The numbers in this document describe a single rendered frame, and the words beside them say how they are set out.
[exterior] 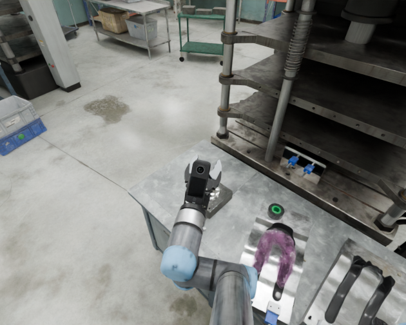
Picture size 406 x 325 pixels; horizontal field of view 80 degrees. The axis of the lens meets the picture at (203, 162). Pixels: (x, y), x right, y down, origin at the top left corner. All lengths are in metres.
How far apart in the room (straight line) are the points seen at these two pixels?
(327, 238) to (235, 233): 0.48
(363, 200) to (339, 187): 0.14
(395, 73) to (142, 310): 2.03
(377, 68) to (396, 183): 0.59
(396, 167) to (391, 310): 0.73
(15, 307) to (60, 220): 0.73
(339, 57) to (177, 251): 1.15
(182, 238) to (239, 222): 0.85
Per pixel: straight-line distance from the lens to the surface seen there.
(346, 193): 1.77
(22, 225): 2.84
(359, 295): 1.29
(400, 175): 1.63
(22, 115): 3.71
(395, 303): 1.32
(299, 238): 1.33
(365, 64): 1.37
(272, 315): 1.17
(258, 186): 1.57
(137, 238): 2.31
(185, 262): 0.55
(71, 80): 4.71
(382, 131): 1.43
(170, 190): 1.53
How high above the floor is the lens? 1.97
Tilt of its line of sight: 44 degrees down
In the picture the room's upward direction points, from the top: straight up
